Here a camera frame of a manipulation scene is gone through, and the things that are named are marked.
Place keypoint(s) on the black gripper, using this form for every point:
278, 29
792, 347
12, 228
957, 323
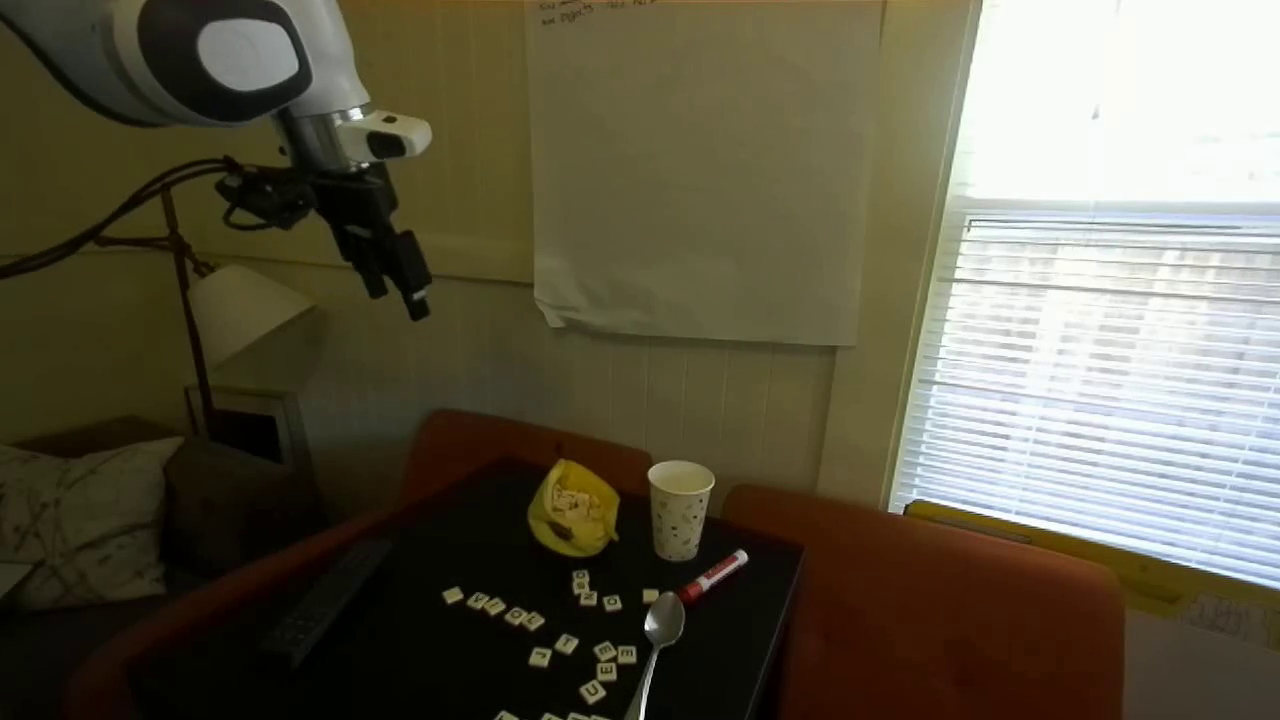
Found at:
355, 201

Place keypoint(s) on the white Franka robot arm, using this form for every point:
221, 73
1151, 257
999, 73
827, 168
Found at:
92, 53

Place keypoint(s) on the white paper cup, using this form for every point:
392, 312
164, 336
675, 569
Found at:
680, 513

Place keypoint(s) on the lamp with white shade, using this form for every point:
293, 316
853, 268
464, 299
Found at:
245, 311

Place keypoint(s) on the white nightstand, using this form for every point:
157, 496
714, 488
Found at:
293, 413

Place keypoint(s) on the orange upholstered chair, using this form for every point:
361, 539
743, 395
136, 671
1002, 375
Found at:
464, 444
932, 624

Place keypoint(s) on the brown cushion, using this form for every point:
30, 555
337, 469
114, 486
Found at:
240, 507

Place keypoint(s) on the white paper sheet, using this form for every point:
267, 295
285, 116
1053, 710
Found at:
692, 175

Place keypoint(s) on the brown wooden board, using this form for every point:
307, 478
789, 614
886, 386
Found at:
105, 434

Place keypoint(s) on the black remote control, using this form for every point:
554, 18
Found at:
322, 605

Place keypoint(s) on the white letter tile O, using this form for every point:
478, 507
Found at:
615, 603
580, 574

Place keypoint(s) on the white letter tile S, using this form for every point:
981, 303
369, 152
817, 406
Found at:
580, 585

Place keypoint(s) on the white letter tile N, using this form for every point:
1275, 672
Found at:
591, 598

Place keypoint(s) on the white patterned pillow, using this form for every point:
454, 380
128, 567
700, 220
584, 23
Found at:
82, 521

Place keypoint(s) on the white letter tile T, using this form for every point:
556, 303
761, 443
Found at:
567, 646

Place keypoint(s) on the white letter tile J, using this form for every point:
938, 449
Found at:
542, 656

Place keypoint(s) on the blank white tile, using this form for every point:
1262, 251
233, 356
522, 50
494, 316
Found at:
650, 598

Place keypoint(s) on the white letter tile E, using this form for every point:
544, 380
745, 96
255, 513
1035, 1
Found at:
604, 650
604, 672
627, 654

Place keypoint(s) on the silver metal spoon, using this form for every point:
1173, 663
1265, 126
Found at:
663, 621

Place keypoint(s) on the white window blind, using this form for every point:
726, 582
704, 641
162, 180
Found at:
1105, 386

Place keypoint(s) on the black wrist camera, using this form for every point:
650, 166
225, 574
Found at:
267, 194

